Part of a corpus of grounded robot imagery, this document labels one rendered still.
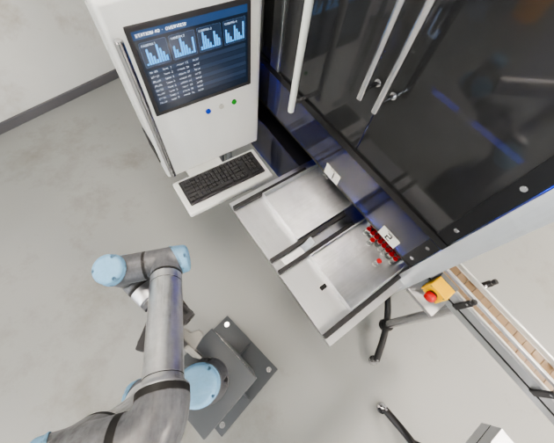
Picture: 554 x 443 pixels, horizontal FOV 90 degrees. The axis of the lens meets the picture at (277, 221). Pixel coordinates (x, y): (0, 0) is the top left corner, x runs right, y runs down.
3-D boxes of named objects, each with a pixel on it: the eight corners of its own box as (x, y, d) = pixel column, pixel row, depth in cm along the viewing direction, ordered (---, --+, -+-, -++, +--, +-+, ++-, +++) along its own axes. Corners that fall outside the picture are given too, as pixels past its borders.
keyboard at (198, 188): (251, 152, 145) (251, 148, 143) (265, 171, 141) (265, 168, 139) (178, 184, 133) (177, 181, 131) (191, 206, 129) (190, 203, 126)
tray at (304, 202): (319, 165, 136) (321, 161, 133) (354, 204, 128) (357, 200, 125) (261, 197, 125) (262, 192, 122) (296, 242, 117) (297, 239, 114)
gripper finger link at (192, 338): (213, 344, 75) (189, 319, 77) (195, 362, 73) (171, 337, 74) (214, 344, 78) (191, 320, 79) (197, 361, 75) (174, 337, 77)
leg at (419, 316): (383, 315, 187) (461, 290, 118) (393, 327, 184) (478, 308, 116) (374, 323, 184) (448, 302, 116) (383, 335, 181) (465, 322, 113)
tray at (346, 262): (367, 217, 126) (369, 214, 122) (408, 264, 117) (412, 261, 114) (308, 257, 115) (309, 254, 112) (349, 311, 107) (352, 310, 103)
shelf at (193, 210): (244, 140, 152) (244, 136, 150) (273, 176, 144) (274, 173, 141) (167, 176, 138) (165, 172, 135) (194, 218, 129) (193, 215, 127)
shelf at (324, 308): (312, 161, 140) (313, 158, 138) (414, 275, 118) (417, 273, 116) (229, 206, 124) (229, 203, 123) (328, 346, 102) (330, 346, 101)
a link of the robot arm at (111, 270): (136, 246, 68) (150, 254, 79) (86, 256, 66) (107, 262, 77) (140, 278, 66) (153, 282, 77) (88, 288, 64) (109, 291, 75)
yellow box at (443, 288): (432, 277, 107) (443, 272, 101) (446, 293, 105) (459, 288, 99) (419, 288, 105) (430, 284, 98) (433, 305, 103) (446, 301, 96)
